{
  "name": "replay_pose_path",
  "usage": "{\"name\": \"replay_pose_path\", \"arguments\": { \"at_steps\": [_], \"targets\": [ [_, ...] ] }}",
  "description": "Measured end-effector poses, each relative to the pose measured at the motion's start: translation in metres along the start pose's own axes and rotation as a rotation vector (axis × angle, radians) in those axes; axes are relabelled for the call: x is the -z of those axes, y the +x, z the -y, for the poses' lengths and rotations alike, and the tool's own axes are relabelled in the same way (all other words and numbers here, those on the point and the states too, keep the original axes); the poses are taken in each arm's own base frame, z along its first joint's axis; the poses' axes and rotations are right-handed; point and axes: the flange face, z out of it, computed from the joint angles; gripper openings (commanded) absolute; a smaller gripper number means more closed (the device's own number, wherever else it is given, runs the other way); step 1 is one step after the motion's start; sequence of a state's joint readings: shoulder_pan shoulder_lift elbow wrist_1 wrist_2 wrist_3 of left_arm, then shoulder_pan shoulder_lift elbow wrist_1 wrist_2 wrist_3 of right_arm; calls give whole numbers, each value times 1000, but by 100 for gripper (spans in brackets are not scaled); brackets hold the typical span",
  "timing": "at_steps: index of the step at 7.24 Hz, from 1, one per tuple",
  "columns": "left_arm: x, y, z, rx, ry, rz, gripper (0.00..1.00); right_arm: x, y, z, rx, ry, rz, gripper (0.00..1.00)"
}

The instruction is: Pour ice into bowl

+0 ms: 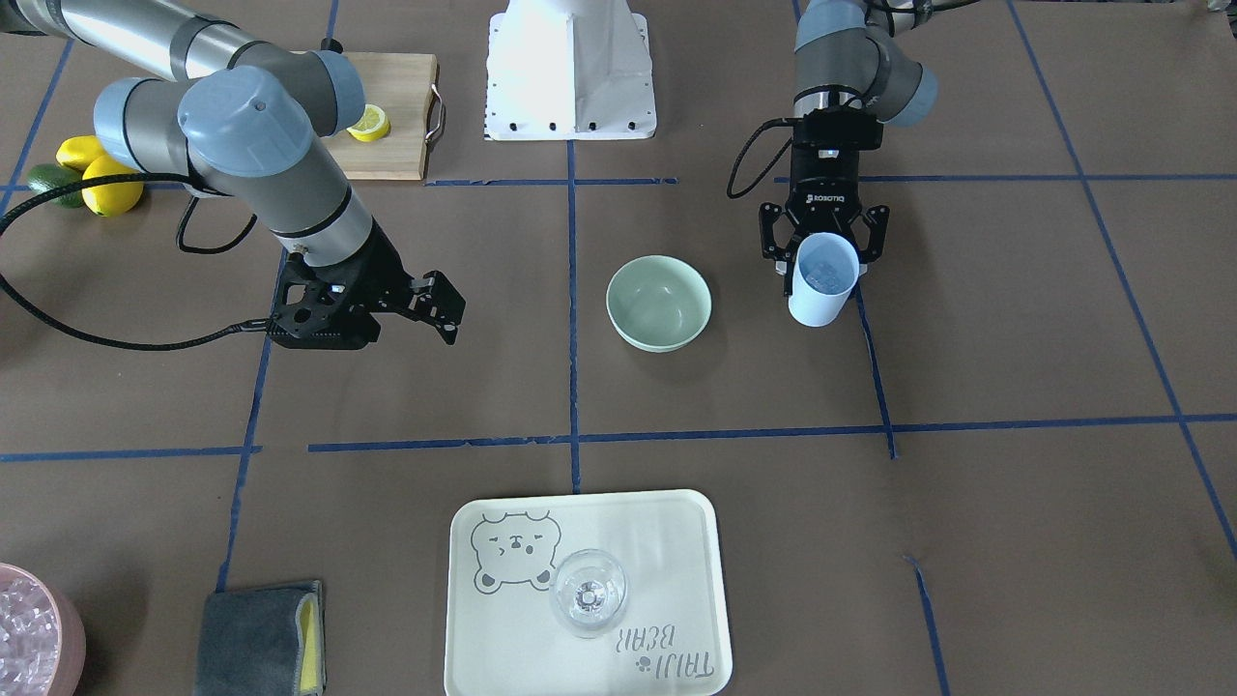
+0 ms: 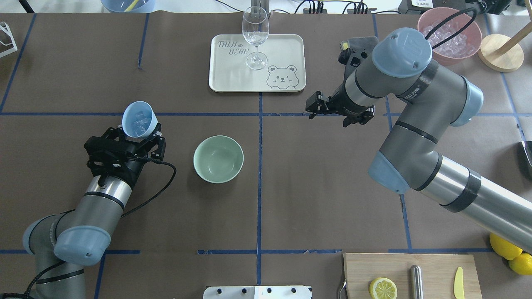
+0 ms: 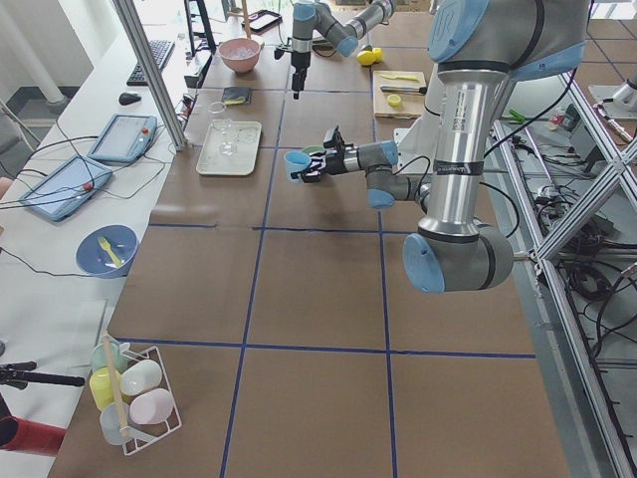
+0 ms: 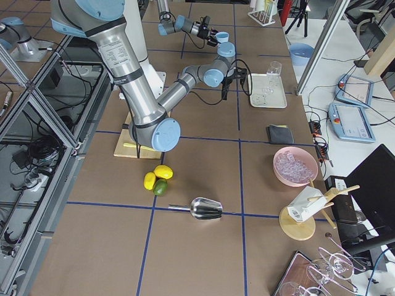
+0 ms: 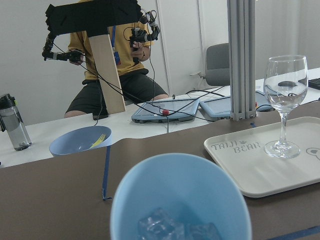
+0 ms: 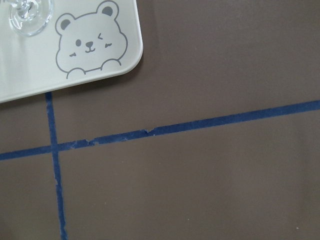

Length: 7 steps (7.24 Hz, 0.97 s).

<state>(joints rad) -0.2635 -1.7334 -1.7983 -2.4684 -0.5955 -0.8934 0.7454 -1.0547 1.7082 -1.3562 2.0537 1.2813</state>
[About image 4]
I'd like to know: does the light blue cup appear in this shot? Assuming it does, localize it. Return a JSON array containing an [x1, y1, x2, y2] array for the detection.
[[215, 31, 230, 44]]

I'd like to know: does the white wire cup rack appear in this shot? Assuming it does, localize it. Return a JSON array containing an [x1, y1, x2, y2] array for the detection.
[[247, 0, 278, 27]]

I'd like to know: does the wooden stand round base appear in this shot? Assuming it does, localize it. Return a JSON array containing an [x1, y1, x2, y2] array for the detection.
[[279, 185, 360, 241]]

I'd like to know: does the cream bear tray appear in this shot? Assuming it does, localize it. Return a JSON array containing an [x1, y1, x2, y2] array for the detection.
[[247, 73, 287, 109]]

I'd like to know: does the far blue teach pendant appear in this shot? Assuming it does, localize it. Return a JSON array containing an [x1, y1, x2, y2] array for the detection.
[[335, 75, 373, 108]]

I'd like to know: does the blue bowl with fork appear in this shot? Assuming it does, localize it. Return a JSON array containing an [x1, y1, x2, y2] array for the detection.
[[289, 43, 314, 66]]

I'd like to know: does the metal ice scoop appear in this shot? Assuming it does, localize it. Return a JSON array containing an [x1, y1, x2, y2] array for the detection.
[[168, 197, 223, 220]]

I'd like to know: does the near blue teach pendant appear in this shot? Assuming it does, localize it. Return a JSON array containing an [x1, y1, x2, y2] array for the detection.
[[328, 103, 376, 143]]

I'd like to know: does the blue teach pendant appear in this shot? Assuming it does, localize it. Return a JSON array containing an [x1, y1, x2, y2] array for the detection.
[[335, 75, 373, 108], [328, 103, 376, 143]]

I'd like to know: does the pink bowl with ice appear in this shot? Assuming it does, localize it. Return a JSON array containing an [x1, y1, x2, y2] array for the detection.
[[273, 146, 318, 187]]

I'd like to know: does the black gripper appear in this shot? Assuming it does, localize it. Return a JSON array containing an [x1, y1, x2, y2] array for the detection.
[[197, 16, 219, 47], [221, 67, 247, 101]]

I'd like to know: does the black monitor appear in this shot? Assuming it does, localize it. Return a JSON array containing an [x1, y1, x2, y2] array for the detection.
[[345, 144, 394, 255]]

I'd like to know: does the wooden cutting board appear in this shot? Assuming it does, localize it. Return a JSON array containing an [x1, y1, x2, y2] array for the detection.
[[114, 113, 162, 160]]

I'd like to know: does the aluminium frame post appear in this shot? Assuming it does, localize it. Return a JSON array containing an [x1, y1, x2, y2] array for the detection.
[[296, 0, 350, 96]]

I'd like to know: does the wine glass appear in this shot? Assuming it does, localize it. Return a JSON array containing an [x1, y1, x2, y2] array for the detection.
[[263, 61, 282, 94]]

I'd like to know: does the grey folded cloth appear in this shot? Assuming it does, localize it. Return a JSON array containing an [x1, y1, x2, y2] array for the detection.
[[266, 125, 294, 144]]

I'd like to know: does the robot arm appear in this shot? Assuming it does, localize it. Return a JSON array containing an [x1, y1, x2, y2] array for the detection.
[[51, 1, 236, 152], [157, 0, 222, 47]]

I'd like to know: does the white paper carton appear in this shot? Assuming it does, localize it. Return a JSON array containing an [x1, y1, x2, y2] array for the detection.
[[287, 186, 326, 223]]

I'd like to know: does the yellow lemon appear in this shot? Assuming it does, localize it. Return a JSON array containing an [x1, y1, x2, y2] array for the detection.
[[143, 172, 157, 191], [154, 165, 173, 179]]

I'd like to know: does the green lime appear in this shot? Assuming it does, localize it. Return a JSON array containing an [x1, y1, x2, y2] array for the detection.
[[152, 179, 168, 196]]

